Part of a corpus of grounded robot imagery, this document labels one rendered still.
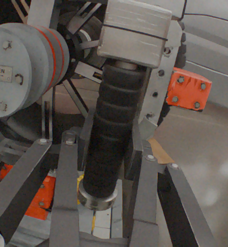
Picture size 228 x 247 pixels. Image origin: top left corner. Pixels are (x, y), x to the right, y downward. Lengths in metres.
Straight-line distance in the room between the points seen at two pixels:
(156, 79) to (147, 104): 0.05
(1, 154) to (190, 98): 0.46
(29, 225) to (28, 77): 0.67
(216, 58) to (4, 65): 0.83
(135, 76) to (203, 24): 0.76
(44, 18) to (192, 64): 0.65
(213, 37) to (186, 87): 0.54
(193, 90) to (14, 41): 0.32
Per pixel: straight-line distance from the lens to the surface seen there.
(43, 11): 0.41
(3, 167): 0.56
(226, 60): 0.96
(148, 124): 0.41
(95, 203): 0.21
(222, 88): 0.97
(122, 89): 0.16
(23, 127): 0.63
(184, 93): 0.41
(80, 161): 0.16
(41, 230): 0.83
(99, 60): 0.94
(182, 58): 0.48
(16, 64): 0.26
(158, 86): 0.39
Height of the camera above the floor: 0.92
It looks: 23 degrees down
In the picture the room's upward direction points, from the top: 13 degrees clockwise
